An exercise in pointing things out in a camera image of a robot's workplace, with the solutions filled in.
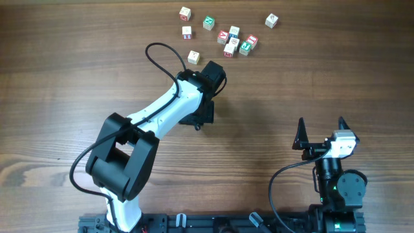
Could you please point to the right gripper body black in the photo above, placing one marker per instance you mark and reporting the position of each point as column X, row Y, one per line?
column 314, row 150

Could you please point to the green N wooden block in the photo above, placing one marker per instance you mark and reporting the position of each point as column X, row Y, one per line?
column 208, row 23

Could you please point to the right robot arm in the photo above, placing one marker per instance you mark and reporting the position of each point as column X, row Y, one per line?
column 341, row 191

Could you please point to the red M wooden block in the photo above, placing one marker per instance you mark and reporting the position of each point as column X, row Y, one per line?
column 229, row 50

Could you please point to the centre picture wooden block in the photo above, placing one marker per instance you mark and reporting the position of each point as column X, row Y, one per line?
column 234, row 42

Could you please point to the green J wooden block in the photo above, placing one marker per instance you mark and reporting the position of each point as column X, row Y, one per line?
column 245, row 48

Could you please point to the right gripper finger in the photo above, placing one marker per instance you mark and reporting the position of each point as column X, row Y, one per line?
column 343, row 125
column 301, row 141

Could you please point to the red-sided block top left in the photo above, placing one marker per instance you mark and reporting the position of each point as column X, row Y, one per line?
column 185, row 13

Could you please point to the blue-sided wooden block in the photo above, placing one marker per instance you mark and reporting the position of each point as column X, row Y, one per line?
column 234, row 32

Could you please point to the red I wooden block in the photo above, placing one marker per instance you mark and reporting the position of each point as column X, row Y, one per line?
column 251, row 39

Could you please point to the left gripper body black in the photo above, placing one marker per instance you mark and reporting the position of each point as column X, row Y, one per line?
column 204, row 115

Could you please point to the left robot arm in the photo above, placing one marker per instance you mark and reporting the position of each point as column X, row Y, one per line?
column 121, row 166

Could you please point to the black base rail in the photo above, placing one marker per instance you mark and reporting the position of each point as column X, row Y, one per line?
column 297, row 221

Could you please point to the block with number six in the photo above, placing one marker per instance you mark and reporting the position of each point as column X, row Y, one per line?
column 186, row 32

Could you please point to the red A wooden block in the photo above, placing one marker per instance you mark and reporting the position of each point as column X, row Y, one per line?
column 222, row 37

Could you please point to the wooden block yellow side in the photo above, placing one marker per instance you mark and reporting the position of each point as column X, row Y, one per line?
column 194, row 57

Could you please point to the plain block far right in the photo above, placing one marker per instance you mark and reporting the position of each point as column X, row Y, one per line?
column 271, row 20

